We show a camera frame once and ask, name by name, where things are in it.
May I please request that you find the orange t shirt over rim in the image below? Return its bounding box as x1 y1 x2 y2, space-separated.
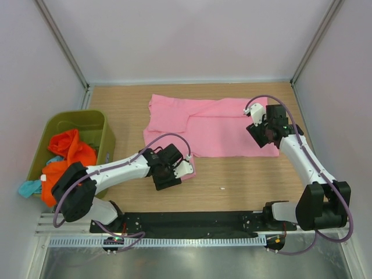
40 140 96 207

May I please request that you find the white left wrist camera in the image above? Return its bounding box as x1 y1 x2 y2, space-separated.
173 155 194 178

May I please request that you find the pink t shirt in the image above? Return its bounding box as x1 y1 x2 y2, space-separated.
142 93 280 178

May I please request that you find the orange t shirt in bin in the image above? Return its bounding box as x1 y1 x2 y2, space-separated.
47 129 80 158

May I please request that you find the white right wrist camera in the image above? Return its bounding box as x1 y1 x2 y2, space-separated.
244 103 266 126

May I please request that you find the aluminium frame post right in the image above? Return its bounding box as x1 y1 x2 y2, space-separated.
290 0 345 88

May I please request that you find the teal t shirt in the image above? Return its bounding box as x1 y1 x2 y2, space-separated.
18 156 63 198

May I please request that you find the aluminium frame post left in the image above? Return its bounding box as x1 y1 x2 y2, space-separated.
34 0 90 91

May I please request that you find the olive green plastic bin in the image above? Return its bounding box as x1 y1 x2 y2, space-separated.
26 109 116 198

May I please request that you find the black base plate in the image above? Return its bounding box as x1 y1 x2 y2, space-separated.
106 211 296 239

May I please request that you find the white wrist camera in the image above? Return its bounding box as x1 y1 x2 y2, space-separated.
244 103 266 126
173 155 194 178

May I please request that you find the aluminium frame post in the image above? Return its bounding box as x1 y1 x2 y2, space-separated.
290 0 345 88
34 0 90 91

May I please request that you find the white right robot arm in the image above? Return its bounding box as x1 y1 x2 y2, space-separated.
244 103 351 231

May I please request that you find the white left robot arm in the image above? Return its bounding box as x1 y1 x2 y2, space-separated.
52 144 194 233

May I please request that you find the aluminium front rail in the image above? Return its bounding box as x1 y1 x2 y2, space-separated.
34 209 354 237

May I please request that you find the slotted cable duct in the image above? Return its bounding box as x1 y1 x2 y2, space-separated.
48 235 267 248

